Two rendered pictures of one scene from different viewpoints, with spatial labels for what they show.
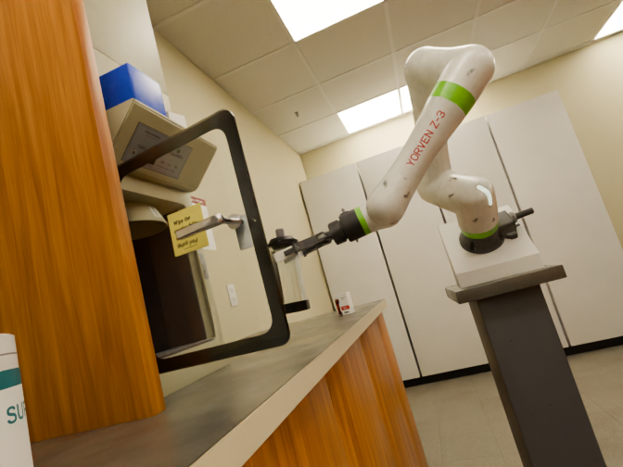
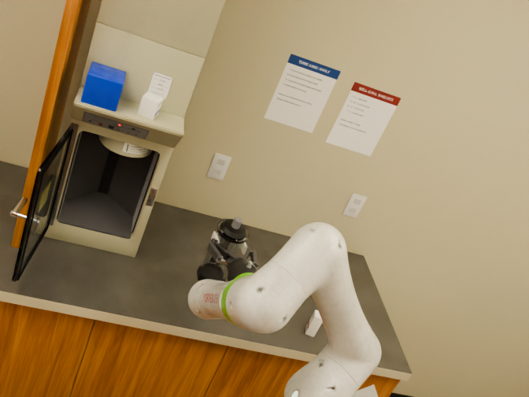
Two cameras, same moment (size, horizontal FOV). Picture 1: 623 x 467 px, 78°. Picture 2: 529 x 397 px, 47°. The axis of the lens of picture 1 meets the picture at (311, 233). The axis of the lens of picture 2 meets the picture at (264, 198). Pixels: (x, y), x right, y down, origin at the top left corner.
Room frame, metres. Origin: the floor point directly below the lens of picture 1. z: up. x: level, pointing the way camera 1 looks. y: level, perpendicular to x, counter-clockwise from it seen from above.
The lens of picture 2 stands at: (0.34, -1.32, 2.27)
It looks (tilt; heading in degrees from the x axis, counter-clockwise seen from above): 28 degrees down; 56
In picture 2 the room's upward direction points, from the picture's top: 25 degrees clockwise
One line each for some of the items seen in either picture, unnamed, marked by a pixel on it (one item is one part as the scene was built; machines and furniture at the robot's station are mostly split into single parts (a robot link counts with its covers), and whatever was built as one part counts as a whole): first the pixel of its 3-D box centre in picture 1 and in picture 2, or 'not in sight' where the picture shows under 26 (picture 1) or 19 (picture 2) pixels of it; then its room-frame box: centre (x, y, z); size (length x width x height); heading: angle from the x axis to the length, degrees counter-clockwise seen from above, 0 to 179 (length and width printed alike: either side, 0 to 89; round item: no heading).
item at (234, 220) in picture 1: (208, 227); (24, 209); (0.60, 0.16, 1.20); 0.10 x 0.05 x 0.03; 68
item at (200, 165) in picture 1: (187, 246); (42, 202); (0.65, 0.21, 1.19); 0.30 x 0.01 x 0.40; 68
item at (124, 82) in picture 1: (130, 100); (104, 86); (0.76, 0.30, 1.55); 0.10 x 0.10 x 0.09; 75
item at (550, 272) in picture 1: (497, 283); not in sight; (1.37, -0.58, 0.92); 0.32 x 0.32 x 0.04; 79
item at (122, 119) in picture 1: (167, 153); (127, 124); (0.85, 0.28, 1.46); 0.32 x 0.12 x 0.10; 165
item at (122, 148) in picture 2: not in sight; (127, 136); (0.91, 0.42, 1.34); 0.18 x 0.18 x 0.05
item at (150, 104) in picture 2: (172, 129); (150, 105); (0.89, 0.26, 1.54); 0.05 x 0.05 x 0.06; 59
